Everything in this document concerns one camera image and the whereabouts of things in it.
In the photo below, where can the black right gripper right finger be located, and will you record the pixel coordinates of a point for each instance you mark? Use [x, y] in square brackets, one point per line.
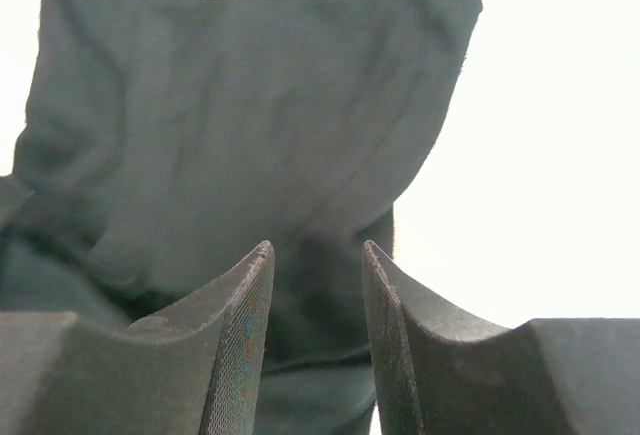
[441, 370]

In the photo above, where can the black t shirt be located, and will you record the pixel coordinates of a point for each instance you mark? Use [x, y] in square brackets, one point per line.
[165, 139]

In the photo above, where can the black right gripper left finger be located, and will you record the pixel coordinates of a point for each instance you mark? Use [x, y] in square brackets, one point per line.
[191, 368]

